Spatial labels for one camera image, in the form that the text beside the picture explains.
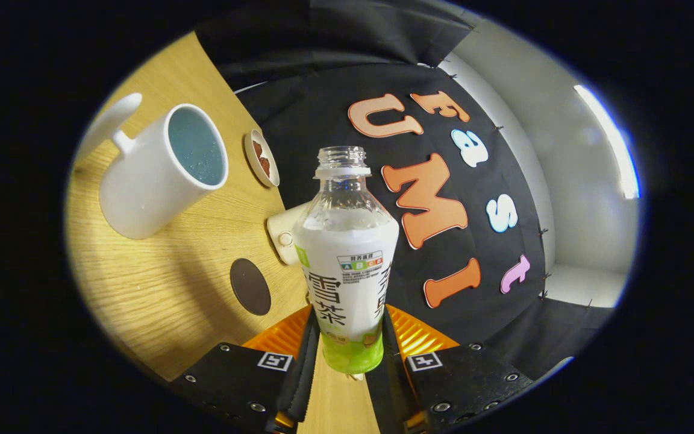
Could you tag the clear juice bottle white label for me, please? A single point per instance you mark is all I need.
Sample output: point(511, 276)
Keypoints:
point(347, 265)

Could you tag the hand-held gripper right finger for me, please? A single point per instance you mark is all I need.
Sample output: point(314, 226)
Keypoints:
point(390, 380)

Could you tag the wooden table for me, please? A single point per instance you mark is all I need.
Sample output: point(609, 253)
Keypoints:
point(178, 271)

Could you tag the dark brown round coaster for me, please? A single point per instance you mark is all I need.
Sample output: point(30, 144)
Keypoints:
point(250, 287)

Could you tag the black backdrop cloth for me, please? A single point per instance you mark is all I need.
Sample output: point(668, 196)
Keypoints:
point(323, 114)

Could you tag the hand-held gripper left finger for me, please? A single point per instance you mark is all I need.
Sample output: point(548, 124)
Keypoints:
point(306, 367)

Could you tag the cream toaster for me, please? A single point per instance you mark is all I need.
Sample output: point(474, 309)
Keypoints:
point(284, 238)

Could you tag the small dish with red snacks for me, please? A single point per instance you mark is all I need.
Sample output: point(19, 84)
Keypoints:
point(261, 158)

